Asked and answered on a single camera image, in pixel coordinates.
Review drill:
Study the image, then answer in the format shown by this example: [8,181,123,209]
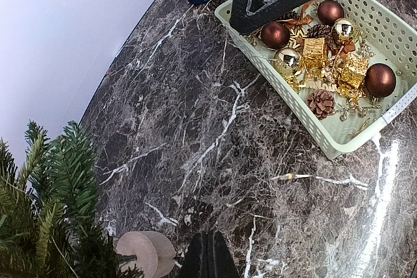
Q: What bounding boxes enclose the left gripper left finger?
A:
[177,231,209,278]

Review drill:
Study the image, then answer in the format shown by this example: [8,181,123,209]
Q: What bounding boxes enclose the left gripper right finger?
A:
[208,231,239,278]

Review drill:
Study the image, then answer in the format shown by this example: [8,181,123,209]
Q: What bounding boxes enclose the pale green plastic basket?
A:
[215,0,416,160]

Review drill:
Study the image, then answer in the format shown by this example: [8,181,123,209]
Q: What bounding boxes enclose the small green christmas tree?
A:
[1,121,143,277]

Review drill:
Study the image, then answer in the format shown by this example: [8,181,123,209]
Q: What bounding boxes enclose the round wooden tree base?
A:
[116,231,176,277]

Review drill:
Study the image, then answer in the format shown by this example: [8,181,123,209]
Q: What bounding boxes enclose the brown bauble back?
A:
[261,21,290,49]

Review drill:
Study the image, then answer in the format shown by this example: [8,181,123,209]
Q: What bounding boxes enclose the brown bauble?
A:
[317,0,345,26]
[365,63,396,98]
[261,21,290,49]

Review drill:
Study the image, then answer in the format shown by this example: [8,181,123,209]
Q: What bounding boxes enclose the gold bauble left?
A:
[273,48,301,69]

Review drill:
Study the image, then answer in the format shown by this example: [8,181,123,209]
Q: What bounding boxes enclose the gold bauble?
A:
[273,48,301,69]
[331,18,359,45]

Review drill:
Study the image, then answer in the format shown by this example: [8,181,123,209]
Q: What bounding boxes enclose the brown bauble right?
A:
[317,0,345,26]

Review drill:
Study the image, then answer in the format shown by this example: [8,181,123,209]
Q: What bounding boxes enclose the gold gift box ornament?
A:
[301,37,328,70]

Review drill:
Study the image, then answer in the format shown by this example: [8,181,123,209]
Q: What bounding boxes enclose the dark pine cone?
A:
[306,24,334,45]

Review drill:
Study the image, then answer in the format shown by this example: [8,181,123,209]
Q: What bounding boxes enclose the gold bauble right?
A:
[331,18,359,45]

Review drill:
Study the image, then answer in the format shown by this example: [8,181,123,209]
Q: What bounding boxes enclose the brown pine cone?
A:
[306,90,336,120]

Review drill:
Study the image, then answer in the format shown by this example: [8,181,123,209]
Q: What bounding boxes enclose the brown bauble front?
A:
[365,63,396,98]

